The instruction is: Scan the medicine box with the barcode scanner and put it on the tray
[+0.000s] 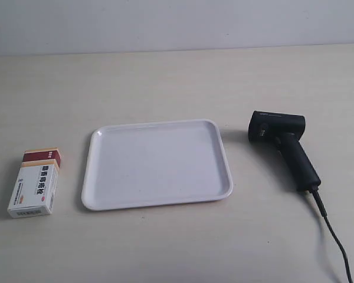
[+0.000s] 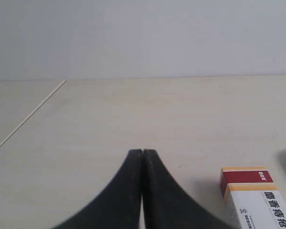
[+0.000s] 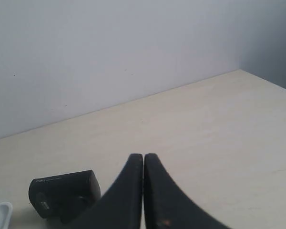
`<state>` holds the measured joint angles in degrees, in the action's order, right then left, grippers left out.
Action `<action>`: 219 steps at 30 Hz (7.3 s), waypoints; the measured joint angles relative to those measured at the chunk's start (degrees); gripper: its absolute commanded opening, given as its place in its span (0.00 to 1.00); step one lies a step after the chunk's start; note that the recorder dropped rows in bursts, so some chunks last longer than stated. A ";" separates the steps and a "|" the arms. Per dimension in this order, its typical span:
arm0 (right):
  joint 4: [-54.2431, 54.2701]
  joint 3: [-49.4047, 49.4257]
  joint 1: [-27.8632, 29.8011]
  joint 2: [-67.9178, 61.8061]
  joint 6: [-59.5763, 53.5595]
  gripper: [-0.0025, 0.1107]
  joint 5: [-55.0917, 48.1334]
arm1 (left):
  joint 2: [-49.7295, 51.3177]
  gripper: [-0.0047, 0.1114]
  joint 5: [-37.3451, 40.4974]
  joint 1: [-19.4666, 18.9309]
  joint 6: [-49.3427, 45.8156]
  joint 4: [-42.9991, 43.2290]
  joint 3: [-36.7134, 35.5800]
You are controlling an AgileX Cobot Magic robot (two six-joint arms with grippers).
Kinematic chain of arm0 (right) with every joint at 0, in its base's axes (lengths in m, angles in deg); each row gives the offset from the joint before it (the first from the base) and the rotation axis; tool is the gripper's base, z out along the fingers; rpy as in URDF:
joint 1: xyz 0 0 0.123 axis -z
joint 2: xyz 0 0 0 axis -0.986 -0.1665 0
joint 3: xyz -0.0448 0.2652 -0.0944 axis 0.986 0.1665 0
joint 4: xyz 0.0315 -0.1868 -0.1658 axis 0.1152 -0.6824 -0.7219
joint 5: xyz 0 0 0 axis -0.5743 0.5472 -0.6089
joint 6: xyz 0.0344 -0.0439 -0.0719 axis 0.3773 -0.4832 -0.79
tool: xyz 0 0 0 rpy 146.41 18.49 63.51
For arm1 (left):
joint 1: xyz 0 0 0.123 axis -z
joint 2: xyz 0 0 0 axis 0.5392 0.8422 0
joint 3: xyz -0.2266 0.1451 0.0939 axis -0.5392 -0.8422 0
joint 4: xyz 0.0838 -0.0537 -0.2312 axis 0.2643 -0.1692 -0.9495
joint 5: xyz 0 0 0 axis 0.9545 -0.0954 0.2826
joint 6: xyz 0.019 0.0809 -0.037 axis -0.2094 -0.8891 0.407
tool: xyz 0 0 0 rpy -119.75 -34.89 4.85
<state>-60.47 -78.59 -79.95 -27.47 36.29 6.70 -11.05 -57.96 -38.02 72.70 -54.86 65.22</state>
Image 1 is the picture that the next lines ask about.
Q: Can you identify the black barcode scanner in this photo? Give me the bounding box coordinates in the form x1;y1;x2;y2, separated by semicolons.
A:
248;111;321;191

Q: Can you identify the white red medicine box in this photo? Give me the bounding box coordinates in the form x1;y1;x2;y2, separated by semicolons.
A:
7;147;61;219

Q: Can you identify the white plastic tray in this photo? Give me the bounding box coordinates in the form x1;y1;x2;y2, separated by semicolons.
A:
81;119;233;211

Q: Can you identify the black scanner cable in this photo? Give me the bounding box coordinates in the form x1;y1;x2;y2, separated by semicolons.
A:
311;185;354;283

